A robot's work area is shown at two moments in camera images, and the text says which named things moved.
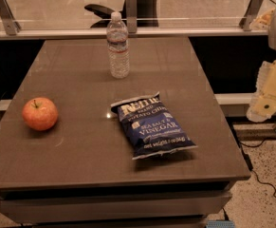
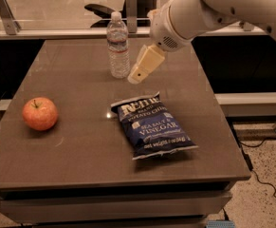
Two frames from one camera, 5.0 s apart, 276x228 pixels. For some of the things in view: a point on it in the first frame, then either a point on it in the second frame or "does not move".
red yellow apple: [40, 113] does not move
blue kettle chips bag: [149, 127] does not move
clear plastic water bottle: [118, 47] does not move
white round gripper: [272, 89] → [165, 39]
